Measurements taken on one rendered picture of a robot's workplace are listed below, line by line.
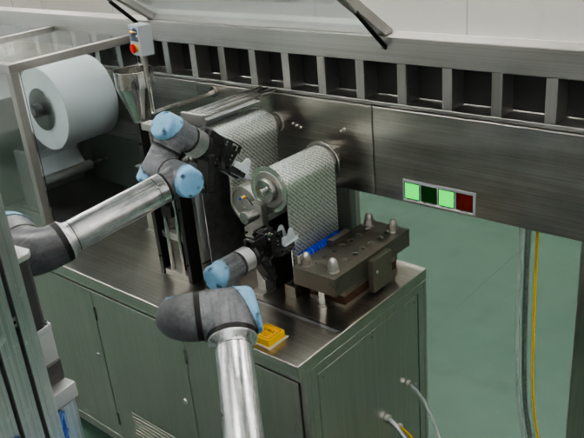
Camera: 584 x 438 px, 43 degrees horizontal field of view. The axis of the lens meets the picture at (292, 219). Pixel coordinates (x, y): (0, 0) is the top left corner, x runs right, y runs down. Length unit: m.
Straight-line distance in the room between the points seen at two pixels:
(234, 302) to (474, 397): 1.88
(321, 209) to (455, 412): 1.29
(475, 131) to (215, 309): 0.92
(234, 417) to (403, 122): 1.09
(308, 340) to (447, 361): 1.54
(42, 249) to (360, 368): 1.07
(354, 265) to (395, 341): 0.34
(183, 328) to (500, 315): 2.49
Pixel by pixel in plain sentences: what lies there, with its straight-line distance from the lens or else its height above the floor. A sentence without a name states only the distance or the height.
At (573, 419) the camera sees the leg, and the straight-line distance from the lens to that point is 2.69.
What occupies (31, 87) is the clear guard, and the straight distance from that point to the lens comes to 2.86.
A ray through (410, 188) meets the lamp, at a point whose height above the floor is 1.20.
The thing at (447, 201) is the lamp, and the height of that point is 1.18.
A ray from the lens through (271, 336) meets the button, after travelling 2.14.
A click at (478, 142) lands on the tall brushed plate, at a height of 1.37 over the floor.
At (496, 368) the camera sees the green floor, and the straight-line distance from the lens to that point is 3.60.
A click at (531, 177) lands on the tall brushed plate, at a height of 1.30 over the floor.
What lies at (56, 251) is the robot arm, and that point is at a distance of 1.71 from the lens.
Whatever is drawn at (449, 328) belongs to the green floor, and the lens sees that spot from 3.86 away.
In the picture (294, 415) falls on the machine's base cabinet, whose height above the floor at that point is 0.69.
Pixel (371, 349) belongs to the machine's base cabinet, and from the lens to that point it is 2.35.
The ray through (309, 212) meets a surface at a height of 1.15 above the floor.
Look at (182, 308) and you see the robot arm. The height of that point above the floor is 1.23.
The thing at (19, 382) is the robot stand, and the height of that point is 1.37.
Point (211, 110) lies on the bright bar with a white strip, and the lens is 2.43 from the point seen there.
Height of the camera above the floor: 2.09
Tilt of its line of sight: 24 degrees down
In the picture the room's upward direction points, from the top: 5 degrees counter-clockwise
